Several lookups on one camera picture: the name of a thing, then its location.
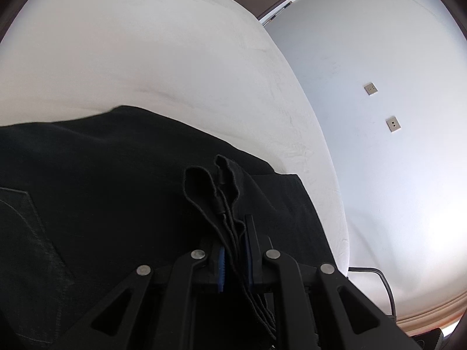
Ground black denim pants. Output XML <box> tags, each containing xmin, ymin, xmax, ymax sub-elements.
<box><xmin>1</xmin><ymin>106</ymin><xmax>334</xmax><ymax>349</ymax></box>

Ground wall socket near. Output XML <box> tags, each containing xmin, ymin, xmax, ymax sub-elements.
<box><xmin>386</xmin><ymin>116</ymin><xmax>401</xmax><ymax>133</ymax></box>

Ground wall socket far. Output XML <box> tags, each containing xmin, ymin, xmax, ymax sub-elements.
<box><xmin>364</xmin><ymin>83</ymin><xmax>378</xmax><ymax>96</ymax></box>

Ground wall socket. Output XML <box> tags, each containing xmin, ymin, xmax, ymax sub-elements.
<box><xmin>386</xmin><ymin>116</ymin><xmax>401</xmax><ymax>133</ymax></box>
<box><xmin>364</xmin><ymin>83</ymin><xmax>378</xmax><ymax>96</ymax></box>

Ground white bed mattress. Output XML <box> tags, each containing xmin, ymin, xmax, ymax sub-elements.
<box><xmin>1</xmin><ymin>0</ymin><xmax>350</xmax><ymax>270</ymax></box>

